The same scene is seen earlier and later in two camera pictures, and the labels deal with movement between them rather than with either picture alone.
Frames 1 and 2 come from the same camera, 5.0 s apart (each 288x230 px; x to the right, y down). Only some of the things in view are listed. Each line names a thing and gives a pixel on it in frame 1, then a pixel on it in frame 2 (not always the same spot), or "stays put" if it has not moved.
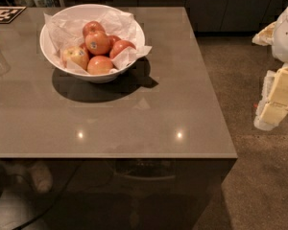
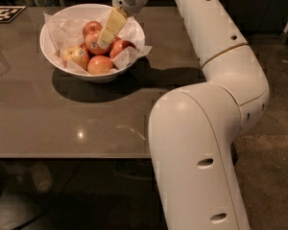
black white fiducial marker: x=5 y=14 stays put
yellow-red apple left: x=78 y=55 stays put
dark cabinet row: x=214 y=9 stays put
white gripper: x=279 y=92 → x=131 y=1
